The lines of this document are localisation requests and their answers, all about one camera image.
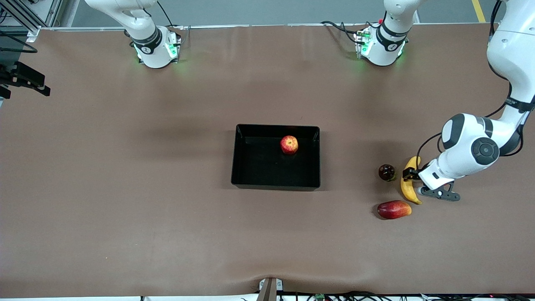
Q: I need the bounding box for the yellow banana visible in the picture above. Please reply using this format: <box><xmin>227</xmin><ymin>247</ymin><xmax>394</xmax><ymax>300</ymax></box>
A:
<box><xmin>400</xmin><ymin>156</ymin><xmax>423</xmax><ymax>205</ymax></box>

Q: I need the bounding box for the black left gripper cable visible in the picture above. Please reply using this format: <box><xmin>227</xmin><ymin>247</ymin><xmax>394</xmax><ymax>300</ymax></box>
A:
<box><xmin>415</xmin><ymin>132</ymin><xmax>444</xmax><ymax>171</ymax></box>

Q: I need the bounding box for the black left base cable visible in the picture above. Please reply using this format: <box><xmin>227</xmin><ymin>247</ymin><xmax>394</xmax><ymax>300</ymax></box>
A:
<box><xmin>321</xmin><ymin>20</ymin><xmax>365</xmax><ymax>44</ymax></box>

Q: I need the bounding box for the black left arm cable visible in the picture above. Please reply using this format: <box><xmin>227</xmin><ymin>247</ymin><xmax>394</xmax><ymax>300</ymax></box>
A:
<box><xmin>487</xmin><ymin>0</ymin><xmax>535</xmax><ymax>157</ymax></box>

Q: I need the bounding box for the metal base panel green light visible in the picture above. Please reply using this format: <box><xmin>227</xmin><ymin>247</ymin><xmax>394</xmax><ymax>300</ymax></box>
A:
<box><xmin>165</xmin><ymin>27</ymin><xmax>183</xmax><ymax>64</ymax></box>
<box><xmin>354</xmin><ymin>28</ymin><xmax>373</xmax><ymax>58</ymax></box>

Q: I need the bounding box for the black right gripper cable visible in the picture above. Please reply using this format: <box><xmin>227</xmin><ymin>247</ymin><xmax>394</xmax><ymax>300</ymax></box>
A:
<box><xmin>0</xmin><ymin>30</ymin><xmax>38</xmax><ymax>54</ymax></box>

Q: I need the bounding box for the black plastic box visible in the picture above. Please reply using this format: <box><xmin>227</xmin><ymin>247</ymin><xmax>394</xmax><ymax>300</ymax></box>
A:
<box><xmin>231</xmin><ymin>123</ymin><xmax>321</xmax><ymax>192</ymax></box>

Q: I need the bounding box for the brown post metal bracket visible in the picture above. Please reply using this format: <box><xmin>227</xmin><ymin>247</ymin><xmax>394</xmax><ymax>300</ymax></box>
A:
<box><xmin>257</xmin><ymin>277</ymin><xmax>285</xmax><ymax>301</ymax></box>

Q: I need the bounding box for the black base cable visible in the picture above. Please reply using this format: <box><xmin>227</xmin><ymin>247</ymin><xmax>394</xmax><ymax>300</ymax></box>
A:
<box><xmin>321</xmin><ymin>20</ymin><xmax>365</xmax><ymax>44</ymax></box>
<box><xmin>155</xmin><ymin>0</ymin><xmax>175</xmax><ymax>28</ymax></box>

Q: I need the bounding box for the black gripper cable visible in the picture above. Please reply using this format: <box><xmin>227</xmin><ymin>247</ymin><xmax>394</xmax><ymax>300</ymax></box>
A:
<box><xmin>0</xmin><ymin>30</ymin><xmax>38</xmax><ymax>54</ymax></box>
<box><xmin>415</xmin><ymin>132</ymin><xmax>444</xmax><ymax>171</ymax></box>

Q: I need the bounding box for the black right base cable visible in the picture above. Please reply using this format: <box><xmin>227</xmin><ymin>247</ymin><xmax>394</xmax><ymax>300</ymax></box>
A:
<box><xmin>155</xmin><ymin>0</ymin><xmax>175</xmax><ymax>28</ymax></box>

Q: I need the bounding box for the brown table mat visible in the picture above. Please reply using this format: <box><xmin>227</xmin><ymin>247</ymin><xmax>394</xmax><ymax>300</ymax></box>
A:
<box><xmin>0</xmin><ymin>23</ymin><xmax>535</xmax><ymax>298</ymax></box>

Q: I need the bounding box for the aluminium frame structure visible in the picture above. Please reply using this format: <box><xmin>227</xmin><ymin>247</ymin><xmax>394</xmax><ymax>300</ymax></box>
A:
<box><xmin>0</xmin><ymin>0</ymin><xmax>63</xmax><ymax>42</ymax></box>

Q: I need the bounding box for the red mango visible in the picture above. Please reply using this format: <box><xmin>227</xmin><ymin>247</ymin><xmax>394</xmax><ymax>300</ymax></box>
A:
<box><xmin>377</xmin><ymin>200</ymin><xmax>413</xmax><ymax>220</ymax></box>

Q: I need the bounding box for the red yellow striped apple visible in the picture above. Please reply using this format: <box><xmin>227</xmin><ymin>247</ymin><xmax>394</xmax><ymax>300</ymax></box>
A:
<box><xmin>280</xmin><ymin>135</ymin><xmax>299</xmax><ymax>156</ymax></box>

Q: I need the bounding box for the dark purple round fruit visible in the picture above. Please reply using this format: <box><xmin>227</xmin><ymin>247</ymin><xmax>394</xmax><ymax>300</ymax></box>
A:
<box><xmin>378</xmin><ymin>164</ymin><xmax>397</xmax><ymax>182</ymax></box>

